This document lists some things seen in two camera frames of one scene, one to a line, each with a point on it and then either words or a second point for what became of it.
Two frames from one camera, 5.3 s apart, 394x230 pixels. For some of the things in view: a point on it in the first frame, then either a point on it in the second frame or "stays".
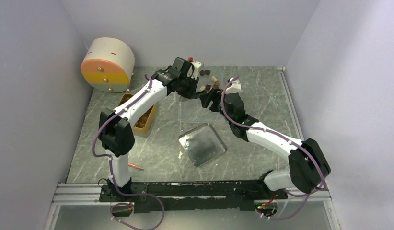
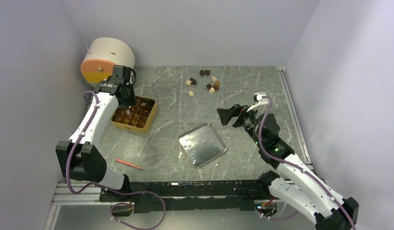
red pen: [134, 166] stays
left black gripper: [190, 94] to [132, 101]
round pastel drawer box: [108, 64] stays
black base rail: [225, 195] stays
